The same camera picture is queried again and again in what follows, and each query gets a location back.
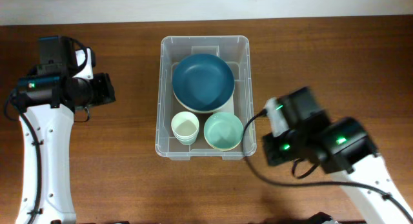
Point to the yellow small bowl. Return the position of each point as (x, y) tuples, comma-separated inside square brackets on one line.
[(223, 149)]

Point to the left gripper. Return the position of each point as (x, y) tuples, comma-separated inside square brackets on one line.
[(107, 91)]

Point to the mint green plastic cup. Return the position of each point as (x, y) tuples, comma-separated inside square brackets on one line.
[(187, 142)]

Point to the white label in container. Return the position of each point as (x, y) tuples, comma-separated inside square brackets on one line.
[(229, 106)]

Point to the grey plastic cup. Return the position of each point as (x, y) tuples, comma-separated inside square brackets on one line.
[(186, 138)]

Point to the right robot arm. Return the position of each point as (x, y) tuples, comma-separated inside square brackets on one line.
[(346, 152)]

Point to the dark blue large bowl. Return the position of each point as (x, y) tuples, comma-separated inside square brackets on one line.
[(203, 82)]

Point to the cream large bowl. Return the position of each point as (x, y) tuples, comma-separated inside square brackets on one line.
[(199, 111)]

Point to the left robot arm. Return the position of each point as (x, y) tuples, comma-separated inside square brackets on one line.
[(47, 100)]

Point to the clear plastic storage container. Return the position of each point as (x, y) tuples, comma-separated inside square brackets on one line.
[(235, 51)]

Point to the cream plastic cup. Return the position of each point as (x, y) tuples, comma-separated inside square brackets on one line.
[(185, 125)]

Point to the mint green small bowl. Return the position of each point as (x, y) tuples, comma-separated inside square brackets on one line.
[(223, 129)]

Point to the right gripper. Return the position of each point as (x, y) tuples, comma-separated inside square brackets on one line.
[(275, 157)]

